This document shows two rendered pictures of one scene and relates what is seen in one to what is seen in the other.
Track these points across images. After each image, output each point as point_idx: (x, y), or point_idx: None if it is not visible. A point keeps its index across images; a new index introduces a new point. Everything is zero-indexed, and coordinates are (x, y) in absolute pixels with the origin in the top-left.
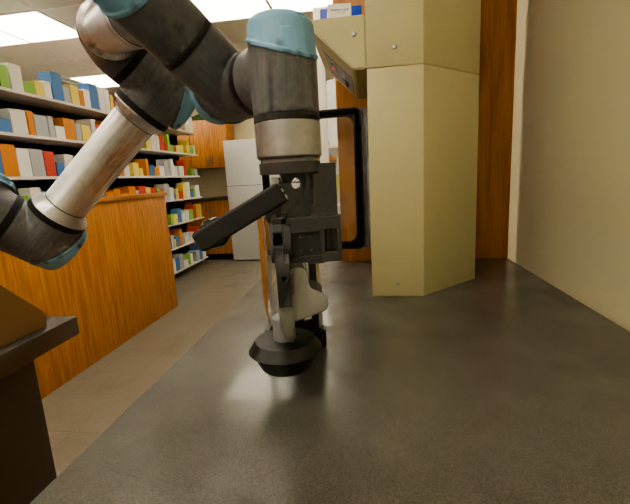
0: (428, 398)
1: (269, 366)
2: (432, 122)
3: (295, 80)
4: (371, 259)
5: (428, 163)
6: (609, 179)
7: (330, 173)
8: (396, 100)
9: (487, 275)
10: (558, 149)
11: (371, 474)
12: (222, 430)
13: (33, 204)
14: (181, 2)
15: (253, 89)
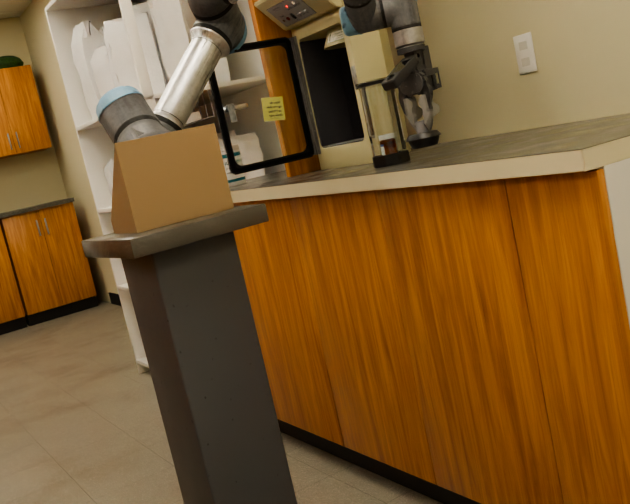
0: (481, 145)
1: (429, 139)
2: (381, 38)
3: (417, 10)
4: (357, 142)
5: (386, 65)
6: (477, 62)
7: (427, 50)
8: None
9: (414, 149)
10: (432, 54)
11: (497, 145)
12: (433, 160)
13: (165, 117)
14: None
15: (400, 15)
